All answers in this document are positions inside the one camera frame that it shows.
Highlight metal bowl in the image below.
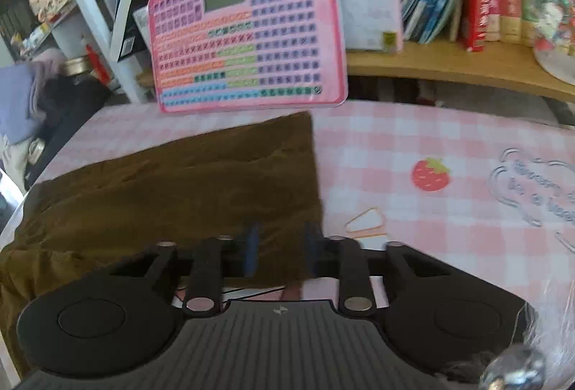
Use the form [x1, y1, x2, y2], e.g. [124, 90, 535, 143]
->
[59, 55, 93, 77]

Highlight lavender folded cloth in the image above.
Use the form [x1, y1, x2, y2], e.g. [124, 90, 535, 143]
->
[1, 48, 66, 145]

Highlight pink checkered table mat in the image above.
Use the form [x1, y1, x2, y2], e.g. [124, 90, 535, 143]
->
[0, 99, 575, 390]

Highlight brown velvet garment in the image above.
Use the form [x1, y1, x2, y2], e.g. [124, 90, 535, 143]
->
[1, 112, 323, 375]

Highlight colourful figurine ornament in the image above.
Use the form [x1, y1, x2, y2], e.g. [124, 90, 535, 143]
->
[533, 0, 574, 85]

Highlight pink learning tablet toy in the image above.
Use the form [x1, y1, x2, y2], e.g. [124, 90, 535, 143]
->
[147, 0, 348, 114]

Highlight white card box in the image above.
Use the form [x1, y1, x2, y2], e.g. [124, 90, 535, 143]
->
[340, 0, 404, 55]

